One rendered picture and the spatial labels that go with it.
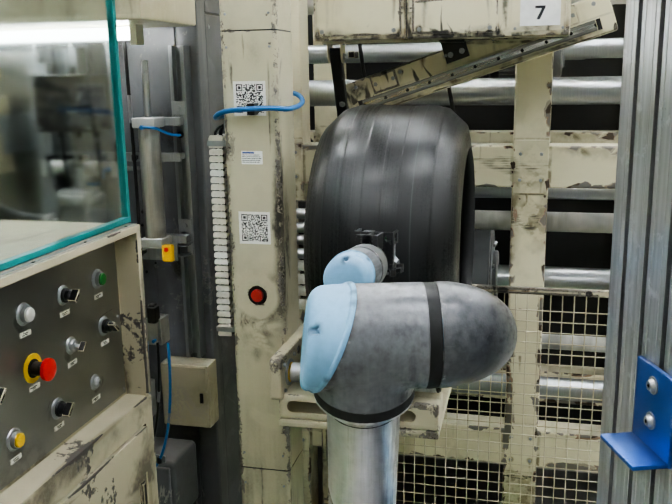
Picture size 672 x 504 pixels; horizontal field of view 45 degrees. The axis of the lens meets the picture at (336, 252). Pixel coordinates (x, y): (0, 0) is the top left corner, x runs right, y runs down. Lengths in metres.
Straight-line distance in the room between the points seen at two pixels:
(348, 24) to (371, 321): 1.28
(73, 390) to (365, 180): 0.69
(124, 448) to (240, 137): 0.71
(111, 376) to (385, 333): 0.99
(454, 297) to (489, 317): 0.04
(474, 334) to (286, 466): 1.23
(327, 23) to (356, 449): 1.30
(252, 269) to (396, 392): 1.04
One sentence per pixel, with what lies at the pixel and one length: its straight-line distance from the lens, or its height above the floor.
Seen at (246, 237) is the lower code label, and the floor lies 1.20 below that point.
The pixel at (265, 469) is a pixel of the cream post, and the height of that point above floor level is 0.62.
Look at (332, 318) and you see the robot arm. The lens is 0.83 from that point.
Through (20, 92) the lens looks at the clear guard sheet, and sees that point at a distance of 1.41.
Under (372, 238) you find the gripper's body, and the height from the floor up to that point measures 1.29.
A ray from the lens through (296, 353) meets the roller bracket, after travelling 1.91.
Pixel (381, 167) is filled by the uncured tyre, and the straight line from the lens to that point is 1.60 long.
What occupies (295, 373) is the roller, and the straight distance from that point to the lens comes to 1.83.
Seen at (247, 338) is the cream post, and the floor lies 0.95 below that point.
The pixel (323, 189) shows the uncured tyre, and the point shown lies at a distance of 1.61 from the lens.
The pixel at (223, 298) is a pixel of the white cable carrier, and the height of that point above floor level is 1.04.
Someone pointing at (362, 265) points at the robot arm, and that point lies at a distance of 1.20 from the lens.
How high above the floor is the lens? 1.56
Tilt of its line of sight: 13 degrees down
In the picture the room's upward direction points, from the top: 1 degrees counter-clockwise
